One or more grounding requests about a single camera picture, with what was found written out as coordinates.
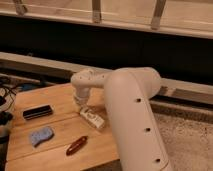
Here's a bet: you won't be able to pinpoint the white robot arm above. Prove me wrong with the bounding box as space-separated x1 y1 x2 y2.
71 67 173 171

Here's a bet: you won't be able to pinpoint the black rectangular case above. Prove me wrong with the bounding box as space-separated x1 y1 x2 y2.
23 105 53 120

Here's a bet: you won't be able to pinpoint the dark red oblong object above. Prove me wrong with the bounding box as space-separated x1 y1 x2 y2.
66 136 88 156

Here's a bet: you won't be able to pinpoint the blue cloth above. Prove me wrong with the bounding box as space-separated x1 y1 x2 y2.
29 126 54 147

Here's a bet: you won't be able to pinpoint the black cables at left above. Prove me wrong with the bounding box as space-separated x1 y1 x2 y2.
0 76 17 144

